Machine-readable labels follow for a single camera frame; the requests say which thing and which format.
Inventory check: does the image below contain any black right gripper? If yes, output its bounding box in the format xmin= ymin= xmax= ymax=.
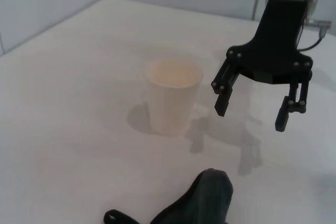
xmin=211 ymin=0 xmax=314 ymax=133

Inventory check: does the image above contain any white paper cup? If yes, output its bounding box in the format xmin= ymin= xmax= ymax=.
xmin=144 ymin=59 xmax=205 ymax=136

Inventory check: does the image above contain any dark rag with loop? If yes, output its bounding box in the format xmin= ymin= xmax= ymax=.
xmin=102 ymin=168 xmax=235 ymax=224

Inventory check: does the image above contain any right arm cable connector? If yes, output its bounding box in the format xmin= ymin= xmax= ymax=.
xmin=299 ymin=17 xmax=333 ymax=52

